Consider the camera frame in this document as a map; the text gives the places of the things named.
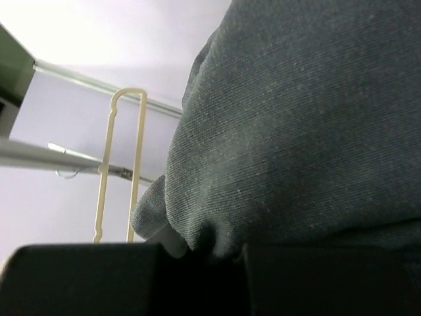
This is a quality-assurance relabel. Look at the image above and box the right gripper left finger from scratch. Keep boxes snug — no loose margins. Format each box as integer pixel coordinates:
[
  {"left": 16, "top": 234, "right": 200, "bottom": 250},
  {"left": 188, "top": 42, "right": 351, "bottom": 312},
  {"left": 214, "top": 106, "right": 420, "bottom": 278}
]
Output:
[{"left": 1, "top": 244, "right": 243, "bottom": 315}]

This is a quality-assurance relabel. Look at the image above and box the cream plastic hanger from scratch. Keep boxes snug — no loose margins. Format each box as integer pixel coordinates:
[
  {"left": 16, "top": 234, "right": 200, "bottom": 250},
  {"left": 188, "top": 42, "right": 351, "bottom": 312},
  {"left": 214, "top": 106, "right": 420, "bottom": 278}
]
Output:
[{"left": 93, "top": 88, "right": 147, "bottom": 244}]

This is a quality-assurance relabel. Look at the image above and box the aluminium hanging rail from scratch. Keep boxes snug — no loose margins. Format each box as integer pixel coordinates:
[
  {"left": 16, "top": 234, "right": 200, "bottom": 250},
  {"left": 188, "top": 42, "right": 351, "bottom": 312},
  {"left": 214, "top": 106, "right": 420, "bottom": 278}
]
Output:
[{"left": 0, "top": 137, "right": 155, "bottom": 184}]

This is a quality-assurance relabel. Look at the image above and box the grey button shirt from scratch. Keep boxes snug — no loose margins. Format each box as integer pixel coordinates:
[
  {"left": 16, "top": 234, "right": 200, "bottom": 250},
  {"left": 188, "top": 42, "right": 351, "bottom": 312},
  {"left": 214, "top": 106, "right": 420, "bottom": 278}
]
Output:
[{"left": 130, "top": 1, "right": 420, "bottom": 259}]

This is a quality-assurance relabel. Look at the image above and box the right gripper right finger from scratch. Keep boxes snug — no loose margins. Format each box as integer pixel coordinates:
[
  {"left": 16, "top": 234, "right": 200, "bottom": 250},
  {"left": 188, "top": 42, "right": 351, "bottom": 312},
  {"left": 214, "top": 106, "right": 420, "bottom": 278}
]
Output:
[{"left": 241, "top": 244, "right": 420, "bottom": 315}]

